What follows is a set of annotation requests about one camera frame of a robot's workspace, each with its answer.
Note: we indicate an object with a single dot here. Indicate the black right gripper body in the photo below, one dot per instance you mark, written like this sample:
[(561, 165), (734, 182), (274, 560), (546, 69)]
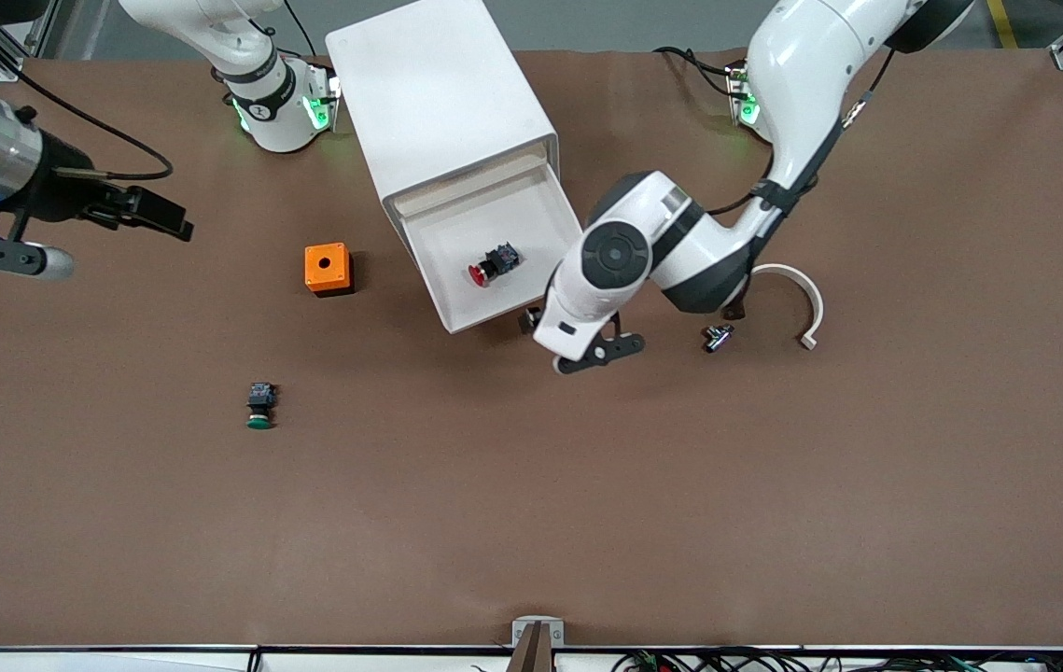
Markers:
[(60, 191)]

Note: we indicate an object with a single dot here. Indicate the red push button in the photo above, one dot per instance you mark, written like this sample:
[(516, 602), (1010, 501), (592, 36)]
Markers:
[(496, 261)]

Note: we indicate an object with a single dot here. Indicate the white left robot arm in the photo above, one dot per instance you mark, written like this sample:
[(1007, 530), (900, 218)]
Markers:
[(802, 56)]

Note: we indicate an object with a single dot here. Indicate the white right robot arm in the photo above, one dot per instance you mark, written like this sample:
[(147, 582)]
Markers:
[(260, 121)]

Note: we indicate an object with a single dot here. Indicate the green push button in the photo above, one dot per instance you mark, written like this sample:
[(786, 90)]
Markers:
[(260, 406)]

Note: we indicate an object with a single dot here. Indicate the orange box with hole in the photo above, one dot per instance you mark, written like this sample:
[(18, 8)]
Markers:
[(335, 266)]

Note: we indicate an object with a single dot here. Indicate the silver metal switch part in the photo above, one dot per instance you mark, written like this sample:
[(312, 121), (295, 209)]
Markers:
[(718, 338)]

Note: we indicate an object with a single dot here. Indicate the white curved bracket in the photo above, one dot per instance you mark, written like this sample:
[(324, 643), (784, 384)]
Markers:
[(811, 294)]

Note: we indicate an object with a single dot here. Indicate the grey metal mounting bracket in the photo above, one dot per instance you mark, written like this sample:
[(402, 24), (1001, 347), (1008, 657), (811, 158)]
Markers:
[(522, 627)]

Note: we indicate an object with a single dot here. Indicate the white table edge rail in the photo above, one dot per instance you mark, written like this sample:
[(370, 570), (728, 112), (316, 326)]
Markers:
[(102, 661)]

